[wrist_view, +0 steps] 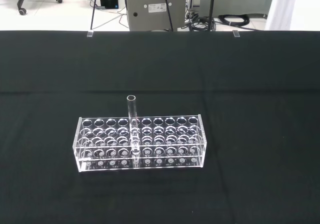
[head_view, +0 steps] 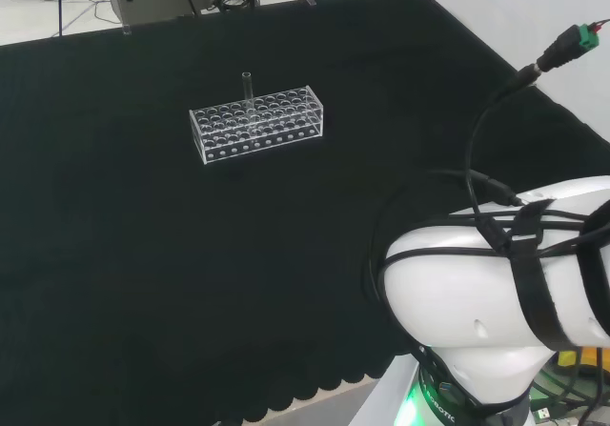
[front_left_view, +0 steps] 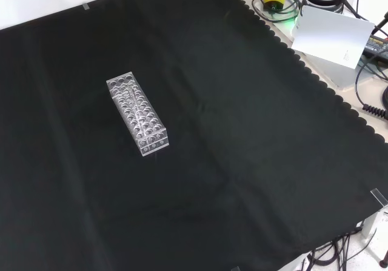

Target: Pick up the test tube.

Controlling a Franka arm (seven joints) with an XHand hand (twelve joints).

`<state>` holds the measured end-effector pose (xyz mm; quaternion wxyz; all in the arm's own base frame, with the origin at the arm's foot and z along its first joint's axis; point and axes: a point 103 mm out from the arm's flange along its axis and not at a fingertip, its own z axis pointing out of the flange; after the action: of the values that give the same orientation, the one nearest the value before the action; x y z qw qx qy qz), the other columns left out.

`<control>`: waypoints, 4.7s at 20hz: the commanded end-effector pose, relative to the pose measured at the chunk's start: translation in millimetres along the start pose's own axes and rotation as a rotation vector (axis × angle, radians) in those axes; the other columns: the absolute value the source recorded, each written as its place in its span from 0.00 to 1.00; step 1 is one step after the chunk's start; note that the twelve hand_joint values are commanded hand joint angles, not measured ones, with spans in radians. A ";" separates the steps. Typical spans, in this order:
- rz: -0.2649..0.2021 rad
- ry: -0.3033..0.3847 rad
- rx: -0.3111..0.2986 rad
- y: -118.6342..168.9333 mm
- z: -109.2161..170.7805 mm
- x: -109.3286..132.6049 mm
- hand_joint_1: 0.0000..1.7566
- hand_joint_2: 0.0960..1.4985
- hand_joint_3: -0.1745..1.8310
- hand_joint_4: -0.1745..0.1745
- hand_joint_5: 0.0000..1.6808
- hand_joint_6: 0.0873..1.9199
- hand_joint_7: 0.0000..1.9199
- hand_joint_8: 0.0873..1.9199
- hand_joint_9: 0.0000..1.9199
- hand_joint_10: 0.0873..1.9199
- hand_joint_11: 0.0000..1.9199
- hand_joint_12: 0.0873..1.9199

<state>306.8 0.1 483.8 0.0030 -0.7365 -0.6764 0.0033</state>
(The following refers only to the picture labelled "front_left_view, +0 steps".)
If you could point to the clear acrylic test tube rack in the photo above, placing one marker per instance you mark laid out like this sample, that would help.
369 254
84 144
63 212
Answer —
151 131

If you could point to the black cloth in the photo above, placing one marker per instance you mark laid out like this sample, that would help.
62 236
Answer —
212 162

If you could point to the grey tape piece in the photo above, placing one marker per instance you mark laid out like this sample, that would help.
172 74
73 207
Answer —
86 6

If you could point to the black power adapter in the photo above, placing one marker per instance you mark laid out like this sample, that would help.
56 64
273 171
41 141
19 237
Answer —
376 46

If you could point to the clear plastic clip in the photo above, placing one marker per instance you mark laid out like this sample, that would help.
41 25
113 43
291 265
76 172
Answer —
379 196

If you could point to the white table leg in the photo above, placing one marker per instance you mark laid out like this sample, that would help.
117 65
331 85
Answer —
371 231

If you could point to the black tripod leg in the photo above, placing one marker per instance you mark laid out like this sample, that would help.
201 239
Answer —
381 22

